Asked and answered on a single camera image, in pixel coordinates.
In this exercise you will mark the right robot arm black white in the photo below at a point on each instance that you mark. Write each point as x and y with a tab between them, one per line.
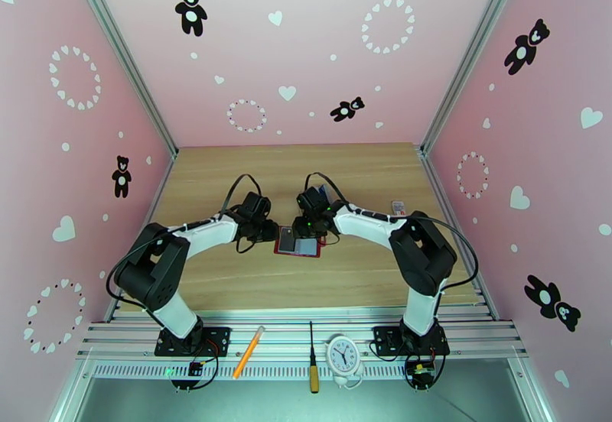
420	253

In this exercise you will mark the red leather card holder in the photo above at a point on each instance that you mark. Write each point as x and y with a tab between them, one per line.
306	247

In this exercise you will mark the aluminium frame post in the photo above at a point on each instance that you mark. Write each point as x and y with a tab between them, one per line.
125	52
471	52

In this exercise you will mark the clear pack with red label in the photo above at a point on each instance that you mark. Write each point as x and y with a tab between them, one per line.
399	208

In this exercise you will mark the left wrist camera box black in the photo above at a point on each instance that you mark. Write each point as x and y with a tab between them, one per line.
264	204

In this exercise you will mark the small black connector board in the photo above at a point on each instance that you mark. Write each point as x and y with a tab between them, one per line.
195	368

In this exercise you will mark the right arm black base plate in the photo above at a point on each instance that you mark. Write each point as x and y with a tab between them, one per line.
382	339

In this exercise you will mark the black yellow power connector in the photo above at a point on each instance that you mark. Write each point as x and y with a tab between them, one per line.
420	373

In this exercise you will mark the grey metal shelf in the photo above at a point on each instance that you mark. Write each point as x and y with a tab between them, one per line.
287	401

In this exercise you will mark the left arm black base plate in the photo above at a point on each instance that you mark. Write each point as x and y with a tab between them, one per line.
220	337

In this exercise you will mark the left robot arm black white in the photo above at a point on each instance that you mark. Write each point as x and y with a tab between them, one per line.
148	268

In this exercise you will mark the aluminium table side rail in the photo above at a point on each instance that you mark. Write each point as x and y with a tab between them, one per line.
437	186
160	186

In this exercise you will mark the aluminium front rail bed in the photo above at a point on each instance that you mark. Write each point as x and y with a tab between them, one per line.
287	339

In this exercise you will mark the white alarm clock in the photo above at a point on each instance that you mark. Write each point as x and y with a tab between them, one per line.
343	353

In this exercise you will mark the orange pencil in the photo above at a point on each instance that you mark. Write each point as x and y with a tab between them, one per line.
248	352

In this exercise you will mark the black VIP card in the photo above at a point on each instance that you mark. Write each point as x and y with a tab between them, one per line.
287	239

